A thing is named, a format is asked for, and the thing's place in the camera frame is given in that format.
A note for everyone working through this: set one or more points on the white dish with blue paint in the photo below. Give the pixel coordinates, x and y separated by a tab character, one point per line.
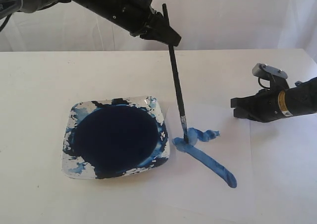
114	138

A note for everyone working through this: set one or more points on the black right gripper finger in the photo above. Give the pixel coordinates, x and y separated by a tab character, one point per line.
244	108

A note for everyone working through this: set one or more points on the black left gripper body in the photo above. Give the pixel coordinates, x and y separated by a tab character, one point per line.
137	17

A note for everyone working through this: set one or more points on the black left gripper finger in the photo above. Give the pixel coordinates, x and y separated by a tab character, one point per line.
158	29

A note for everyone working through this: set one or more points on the white backdrop cloth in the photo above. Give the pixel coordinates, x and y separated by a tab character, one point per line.
202	24

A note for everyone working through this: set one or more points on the white paper sheet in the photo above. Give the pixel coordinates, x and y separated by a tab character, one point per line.
213	171

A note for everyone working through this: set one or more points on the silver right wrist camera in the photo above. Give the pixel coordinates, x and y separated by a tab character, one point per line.
276	77

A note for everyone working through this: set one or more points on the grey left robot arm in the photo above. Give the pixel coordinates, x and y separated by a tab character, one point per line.
9	7

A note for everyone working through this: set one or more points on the black paintbrush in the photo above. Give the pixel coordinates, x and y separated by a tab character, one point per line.
178	92

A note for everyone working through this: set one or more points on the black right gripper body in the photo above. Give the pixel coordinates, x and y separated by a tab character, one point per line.
267	106

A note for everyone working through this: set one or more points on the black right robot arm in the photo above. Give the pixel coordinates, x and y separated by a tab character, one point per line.
306	97

